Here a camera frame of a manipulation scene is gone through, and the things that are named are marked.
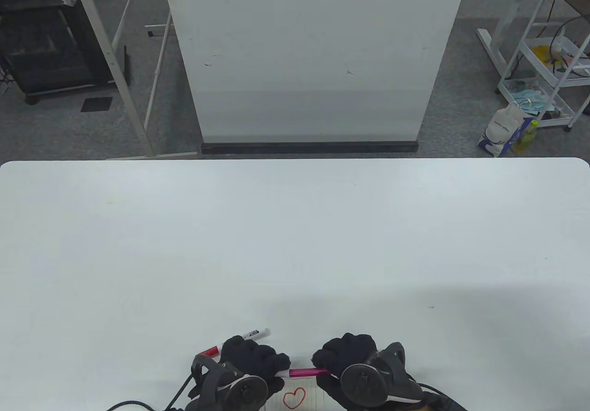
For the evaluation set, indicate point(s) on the person's right hand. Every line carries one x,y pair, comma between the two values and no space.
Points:
345,351

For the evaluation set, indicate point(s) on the person's left hand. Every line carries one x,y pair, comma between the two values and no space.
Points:
251,358

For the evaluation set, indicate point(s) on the white marker with red cap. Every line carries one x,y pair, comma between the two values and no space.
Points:
253,334

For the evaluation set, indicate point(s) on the pink glitter glue pen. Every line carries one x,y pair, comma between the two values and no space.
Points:
304,372

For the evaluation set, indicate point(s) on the lined paper with heart outline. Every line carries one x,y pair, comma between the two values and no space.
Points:
295,397

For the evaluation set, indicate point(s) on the black board base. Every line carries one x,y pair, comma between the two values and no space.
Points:
309,147

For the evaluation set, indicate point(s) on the white plastic bag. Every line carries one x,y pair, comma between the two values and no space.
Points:
500,127

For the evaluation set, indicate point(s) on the yellow bottle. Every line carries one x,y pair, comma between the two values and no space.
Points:
525,139

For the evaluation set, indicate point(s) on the black floor mat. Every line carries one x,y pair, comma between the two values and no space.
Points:
97,104

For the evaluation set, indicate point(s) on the white tube stand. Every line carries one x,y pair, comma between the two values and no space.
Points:
157,74

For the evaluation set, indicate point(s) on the blue face masks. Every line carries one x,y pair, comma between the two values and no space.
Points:
530,99

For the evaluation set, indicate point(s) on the white stand foot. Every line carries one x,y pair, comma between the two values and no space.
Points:
491,51

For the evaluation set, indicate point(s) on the white utility cart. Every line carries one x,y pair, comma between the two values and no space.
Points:
548,75

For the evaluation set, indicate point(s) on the yellow item on cart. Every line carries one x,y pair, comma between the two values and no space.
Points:
544,53

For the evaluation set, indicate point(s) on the black cabinet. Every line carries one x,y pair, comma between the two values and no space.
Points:
41,51

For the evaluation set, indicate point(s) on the white metal frame stand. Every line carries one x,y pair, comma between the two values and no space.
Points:
107,53

